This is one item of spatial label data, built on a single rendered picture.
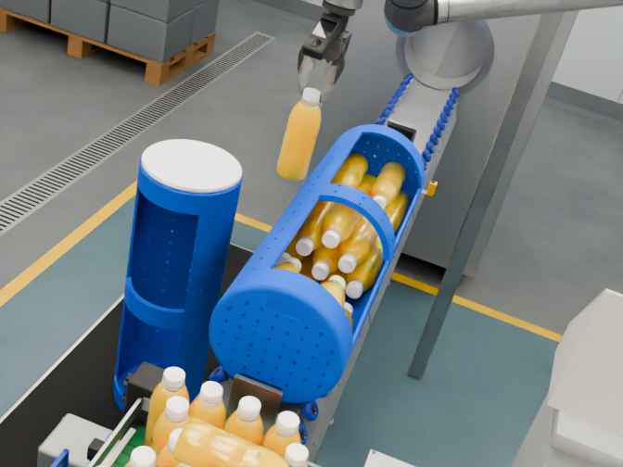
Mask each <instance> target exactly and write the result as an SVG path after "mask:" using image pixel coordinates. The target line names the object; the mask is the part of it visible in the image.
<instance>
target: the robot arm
mask: <svg viewBox="0 0 623 467"><path fill-rule="evenodd" d="M362 3H363V0H324V1H323V3H322V6H323V7H324V8H325V9H327V10H329V13H328V14H327V13H323V14H322V15H321V17H320V18H319V19H318V21H317V22H316V24H315V25H314V27H313V29H312V30H311V32H310V34H309V36H308V37H307V39H306V40H305V42H304V44H303V45H302V47H301V49H300V51H299V58H298V88H299V94H300V95H302V94H303V90H304V89H305V88H306V81H307V80H308V79H309V74H310V71H311V70H312V69H313V68H314V66H315V64H316V62H315V60H314V59H318V60H322V59H325V60H326V63H329V62H330V61H333V63H332V64H331V65H329V66H327V67H326V68H325V69H324V84H323V91H322V92H321V93H320V103H323V102H324V101H325V99H326V98H327V97H328V96H329V95H330V94H331V92H332V90H333V89H334V87H335V85H336V83H337V80H338V78H339V77H340V75H341V73H342V72H343V70H344V68H345V62H346V61H345V55H346V53H347V50H348V47H349V43H350V38H351V35H352V32H348V31H346V27H347V23H348V20H349V16H354V14H355V11H356V9H360V8H361V7H362ZM612 6H623V0H386V3H385V5H384V14H385V22H386V24H387V26H388V27H389V28H390V29H391V30H392V31H393V32H395V33H397V34H398V35H402V36H411V35H414V34H417V33H418V32H419V31H421V30H422V29H423V27H424V26H432V25H438V24H440V23H451V22H460V21H469V20H479V19H497V18H507V17H516V16H526V15H536V14H545V13H554V12H564V11H574V10H583V9H593V8H602V7H612ZM344 46H345V49H344V52H343V47H344Z"/></svg>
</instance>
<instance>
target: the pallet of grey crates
mask: <svg viewBox="0 0 623 467"><path fill-rule="evenodd" d="M219 2H220V0H0V31H2V32H9V31H12V30H14V29H16V28H18V27H21V26H24V25H26V24H29V23H34V24H36V25H39V26H42V27H45V28H47V29H50V30H53V31H55V32H60V33H63V34H66V35H68V36H69V40H68V55H71V56H74V57H77V58H80V59H82V58H84V57H87V56H89V55H91V54H93V53H94V52H96V51H98V50H100V49H102V48H106V49H108V50H110V51H113V52H116V53H119V54H122V55H125V56H127V57H131V58H134V59H137V60H140V61H143V62H146V77H145V82H149V83H151V84H154V85H157V86H161V85H162V84H163V83H165V82H167V81H168V80H170V79H171V78H173V77H174V76H176V75H177V74H179V73H181V72H182V71H184V70H185V69H187V68H189V67H190V66H192V65H194V64H195V63H197V62H198V61H199V60H200V59H202V58H203V57H206V56H207V55H209V54H210V53H212V52H213V48H214V43H215V36H216V32H215V25H216V19H217V14H218V7H219Z"/></svg>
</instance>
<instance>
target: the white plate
mask: <svg viewBox="0 0 623 467"><path fill-rule="evenodd" d="M141 161H142V166H143V168H144V170H145V171H146V172H147V174H149V175H150V176H151V177H152V178H153V179H155V180H156V181H158V182H160V183H162V184H164V185H167V186H169V187H171V188H174V189H178V190H182V191H186V192H192V193H215V192H220V191H223V190H226V189H229V188H231V187H233V186H234V185H236V184H237V183H238V182H239V181H240V179H241V176H242V169H241V166H240V164H239V162H238V161H237V160H236V159H235V158H234V157H233V156H232V155H231V154H229V153H228V152H226V151H224V150H223V149H221V148H219V147H217V146H215V145H210V144H207V143H203V142H199V141H193V140H182V139H177V140H167V141H162V142H159V143H156V144H153V145H151V146H150V147H148V148H147V149H146V150H145V151H144V153H143V155H142V160H141Z"/></svg>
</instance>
